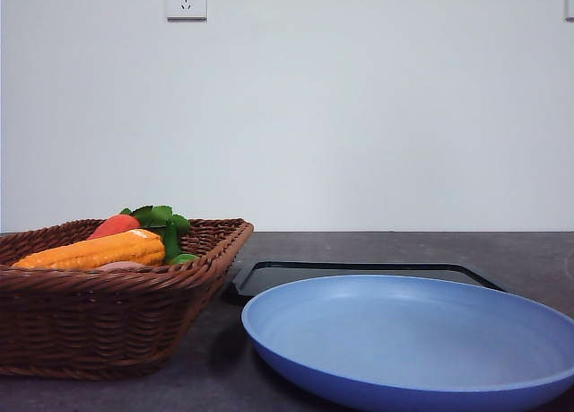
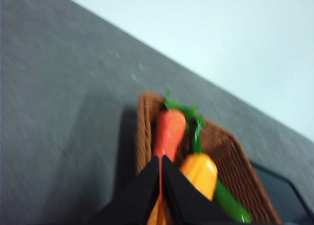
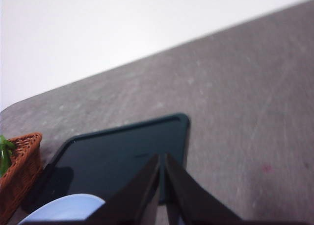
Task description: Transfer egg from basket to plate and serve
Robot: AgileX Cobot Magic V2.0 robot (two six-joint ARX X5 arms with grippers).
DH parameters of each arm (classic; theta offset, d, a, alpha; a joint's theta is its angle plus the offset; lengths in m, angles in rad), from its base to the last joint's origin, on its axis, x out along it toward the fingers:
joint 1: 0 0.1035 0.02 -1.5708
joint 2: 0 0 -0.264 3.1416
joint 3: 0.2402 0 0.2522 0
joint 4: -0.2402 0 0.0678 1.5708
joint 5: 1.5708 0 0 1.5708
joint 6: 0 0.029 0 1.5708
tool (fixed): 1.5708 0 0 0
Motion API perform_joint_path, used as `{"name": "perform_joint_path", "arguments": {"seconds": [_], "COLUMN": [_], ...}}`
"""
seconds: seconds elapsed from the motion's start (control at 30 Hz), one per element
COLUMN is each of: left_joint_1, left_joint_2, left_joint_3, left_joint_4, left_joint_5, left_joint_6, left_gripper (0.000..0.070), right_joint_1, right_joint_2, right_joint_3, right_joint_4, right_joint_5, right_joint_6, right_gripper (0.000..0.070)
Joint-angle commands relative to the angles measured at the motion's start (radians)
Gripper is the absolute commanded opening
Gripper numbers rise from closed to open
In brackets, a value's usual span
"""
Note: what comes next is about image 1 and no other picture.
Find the blue plate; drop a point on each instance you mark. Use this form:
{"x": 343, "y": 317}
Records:
{"x": 403, "y": 343}

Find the brown egg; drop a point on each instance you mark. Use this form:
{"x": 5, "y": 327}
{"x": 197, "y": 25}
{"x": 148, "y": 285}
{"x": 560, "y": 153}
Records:
{"x": 123, "y": 265}

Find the brown wicker basket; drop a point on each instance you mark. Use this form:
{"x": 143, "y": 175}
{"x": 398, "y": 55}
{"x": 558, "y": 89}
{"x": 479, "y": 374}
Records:
{"x": 111, "y": 322}

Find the black tray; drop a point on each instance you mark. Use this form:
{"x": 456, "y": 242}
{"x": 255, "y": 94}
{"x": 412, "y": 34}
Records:
{"x": 264, "y": 278}

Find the green carrot leaves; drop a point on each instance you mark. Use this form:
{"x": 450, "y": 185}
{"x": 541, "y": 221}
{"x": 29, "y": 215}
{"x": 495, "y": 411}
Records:
{"x": 157, "y": 217}

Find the green toy pepper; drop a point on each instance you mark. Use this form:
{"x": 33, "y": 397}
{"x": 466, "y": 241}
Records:
{"x": 172, "y": 246}

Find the orange toy corn cob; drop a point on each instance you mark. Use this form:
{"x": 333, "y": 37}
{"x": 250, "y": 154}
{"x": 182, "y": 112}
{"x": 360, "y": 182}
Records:
{"x": 141, "y": 247}

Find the red toy carrot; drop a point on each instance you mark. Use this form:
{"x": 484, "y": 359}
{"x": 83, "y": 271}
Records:
{"x": 115, "y": 223}

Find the white wall socket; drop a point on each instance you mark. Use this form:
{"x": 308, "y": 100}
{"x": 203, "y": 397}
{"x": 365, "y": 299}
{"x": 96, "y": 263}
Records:
{"x": 186, "y": 12}

